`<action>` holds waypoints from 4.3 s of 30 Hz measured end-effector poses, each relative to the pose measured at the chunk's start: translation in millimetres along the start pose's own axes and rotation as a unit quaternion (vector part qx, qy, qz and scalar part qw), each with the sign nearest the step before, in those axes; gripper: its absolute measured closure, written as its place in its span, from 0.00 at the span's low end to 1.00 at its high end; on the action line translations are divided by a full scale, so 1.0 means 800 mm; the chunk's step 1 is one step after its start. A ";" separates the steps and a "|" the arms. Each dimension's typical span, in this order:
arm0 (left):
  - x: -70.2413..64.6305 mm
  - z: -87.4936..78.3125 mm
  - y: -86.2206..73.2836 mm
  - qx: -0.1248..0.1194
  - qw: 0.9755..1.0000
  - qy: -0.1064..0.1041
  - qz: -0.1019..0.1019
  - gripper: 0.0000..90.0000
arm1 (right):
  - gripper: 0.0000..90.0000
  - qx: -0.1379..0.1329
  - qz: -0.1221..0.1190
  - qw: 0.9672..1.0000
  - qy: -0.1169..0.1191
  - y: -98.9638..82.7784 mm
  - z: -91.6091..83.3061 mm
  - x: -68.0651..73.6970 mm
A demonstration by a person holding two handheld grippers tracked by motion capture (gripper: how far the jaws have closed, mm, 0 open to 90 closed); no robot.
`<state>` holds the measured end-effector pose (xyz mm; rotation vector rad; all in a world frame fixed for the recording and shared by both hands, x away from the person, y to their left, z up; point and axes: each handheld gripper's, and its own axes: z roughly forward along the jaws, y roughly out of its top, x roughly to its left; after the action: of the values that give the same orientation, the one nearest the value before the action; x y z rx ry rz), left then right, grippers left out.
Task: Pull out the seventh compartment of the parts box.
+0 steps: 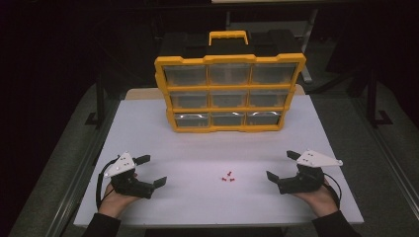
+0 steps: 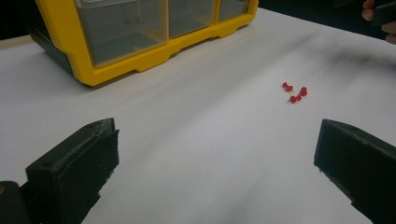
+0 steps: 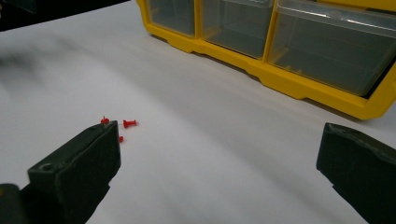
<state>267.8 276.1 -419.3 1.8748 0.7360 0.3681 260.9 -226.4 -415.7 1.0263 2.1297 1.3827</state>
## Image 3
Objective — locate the yellow organizer cabinet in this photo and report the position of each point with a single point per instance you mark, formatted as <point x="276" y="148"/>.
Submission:
<point x="280" y="79"/>

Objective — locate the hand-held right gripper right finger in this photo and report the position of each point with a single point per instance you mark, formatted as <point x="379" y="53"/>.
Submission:
<point x="361" y="168"/>

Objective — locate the red pushpin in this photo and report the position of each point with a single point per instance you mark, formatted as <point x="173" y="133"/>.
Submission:
<point x="121" y="139"/>
<point x="128" y="123"/>
<point x="105" y="120"/>

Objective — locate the set of clear cabinet drawers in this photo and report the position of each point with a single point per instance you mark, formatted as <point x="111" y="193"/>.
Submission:
<point x="327" y="53"/>

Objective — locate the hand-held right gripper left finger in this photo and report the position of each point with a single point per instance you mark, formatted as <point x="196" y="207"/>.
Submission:
<point x="77" y="168"/>

